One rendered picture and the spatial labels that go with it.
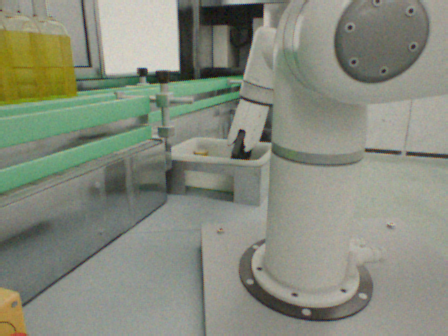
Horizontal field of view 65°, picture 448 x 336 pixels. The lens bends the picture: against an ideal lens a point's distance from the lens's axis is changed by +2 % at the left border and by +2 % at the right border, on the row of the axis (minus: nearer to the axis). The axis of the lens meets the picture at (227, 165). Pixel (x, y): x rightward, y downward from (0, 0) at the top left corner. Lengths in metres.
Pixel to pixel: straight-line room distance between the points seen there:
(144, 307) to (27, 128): 0.25
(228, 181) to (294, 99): 0.38
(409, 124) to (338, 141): 3.94
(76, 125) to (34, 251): 0.17
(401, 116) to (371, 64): 3.99
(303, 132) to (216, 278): 0.20
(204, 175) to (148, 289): 0.31
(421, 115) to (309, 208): 3.94
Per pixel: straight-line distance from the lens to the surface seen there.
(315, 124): 0.33
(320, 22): 0.25
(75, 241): 0.52
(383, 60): 0.26
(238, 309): 0.39
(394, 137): 4.28
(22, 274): 0.48
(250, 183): 0.68
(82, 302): 0.48
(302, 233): 0.37
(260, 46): 0.67
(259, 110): 0.67
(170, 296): 0.46
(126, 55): 1.05
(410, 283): 0.48
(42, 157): 0.49
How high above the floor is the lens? 1.02
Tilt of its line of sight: 17 degrees down
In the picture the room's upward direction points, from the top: straight up
